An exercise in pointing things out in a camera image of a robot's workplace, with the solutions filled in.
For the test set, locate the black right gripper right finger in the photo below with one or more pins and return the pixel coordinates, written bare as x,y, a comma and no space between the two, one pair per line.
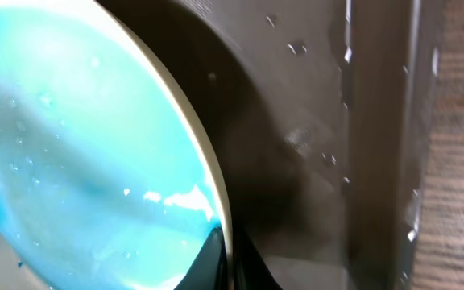
250,271

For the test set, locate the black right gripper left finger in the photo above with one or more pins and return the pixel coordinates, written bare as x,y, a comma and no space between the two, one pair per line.
209,269

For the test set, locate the dark brown serving tray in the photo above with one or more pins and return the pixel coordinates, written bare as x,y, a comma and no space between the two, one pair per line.
319,113

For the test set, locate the white plate two smears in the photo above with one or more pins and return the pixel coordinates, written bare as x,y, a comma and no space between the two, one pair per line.
107,177

